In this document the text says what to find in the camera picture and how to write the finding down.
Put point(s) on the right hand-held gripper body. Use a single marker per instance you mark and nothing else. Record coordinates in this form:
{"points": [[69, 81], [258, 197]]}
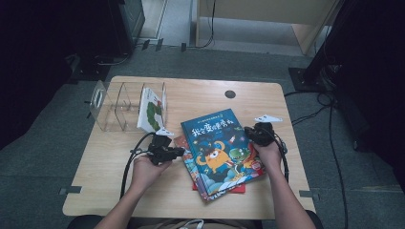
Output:
{"points": [[264, 133]]}

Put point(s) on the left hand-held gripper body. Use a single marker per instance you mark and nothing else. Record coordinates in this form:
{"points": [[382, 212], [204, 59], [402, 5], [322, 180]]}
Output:
{"points": [[159, 146]]}

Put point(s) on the colourful animal picture book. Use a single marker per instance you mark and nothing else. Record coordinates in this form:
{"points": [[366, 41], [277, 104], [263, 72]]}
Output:
{"points": [[191, 165]]}

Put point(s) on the dark blue monster picture book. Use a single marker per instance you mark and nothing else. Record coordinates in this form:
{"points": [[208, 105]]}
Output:
{"points": [[219, 152]]}

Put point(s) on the white caterpillar picture book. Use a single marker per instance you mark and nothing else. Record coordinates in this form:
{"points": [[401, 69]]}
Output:
{"points": [[149, 111]]}

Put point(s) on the red picture book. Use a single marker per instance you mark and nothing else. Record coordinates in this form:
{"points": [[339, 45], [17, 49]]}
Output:
{"points": [[237, 190]]}

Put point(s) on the clear acrylic book rack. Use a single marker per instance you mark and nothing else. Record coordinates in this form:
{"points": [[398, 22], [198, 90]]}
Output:
{"points": [[117, 108]]}

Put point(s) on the person's right hand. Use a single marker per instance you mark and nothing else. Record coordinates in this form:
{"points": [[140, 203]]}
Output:
{"points": [[270, 157]]}

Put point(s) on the person's left hand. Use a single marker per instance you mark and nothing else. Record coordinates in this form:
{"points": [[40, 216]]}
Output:
{"points": [[146, 173]]}

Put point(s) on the black round table grommet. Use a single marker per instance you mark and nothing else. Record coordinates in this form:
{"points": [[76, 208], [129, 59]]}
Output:
{"points": [[230, 94]]}

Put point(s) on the grey tape strip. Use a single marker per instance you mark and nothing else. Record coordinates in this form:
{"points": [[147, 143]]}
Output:
{"points": [[70, 190], [309, 194]]}

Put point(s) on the black metal stand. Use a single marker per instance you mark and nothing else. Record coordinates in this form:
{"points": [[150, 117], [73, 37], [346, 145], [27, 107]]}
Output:
{"points": [[315, 76]]}

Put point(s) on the black tape marker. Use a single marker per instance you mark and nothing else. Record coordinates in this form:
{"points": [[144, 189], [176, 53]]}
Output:
{"points": [[159, 44], [183, 47], [145, 44]]}

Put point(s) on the person's dark clothing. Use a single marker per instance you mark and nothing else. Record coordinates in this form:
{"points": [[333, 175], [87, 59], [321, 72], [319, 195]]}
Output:
{"points": [[81, 223], [316, 221]]}

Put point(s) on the light wooden furniture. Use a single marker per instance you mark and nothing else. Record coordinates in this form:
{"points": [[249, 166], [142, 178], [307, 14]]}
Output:
{"points": [[270, 9]]}

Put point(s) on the black cabinet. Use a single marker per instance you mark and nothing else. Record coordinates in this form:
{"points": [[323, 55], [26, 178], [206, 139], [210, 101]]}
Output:
{"points": [[129, 22]]}

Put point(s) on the dark curtain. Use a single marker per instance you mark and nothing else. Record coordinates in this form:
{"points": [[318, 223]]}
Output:
{"points": [[31, 47]]}

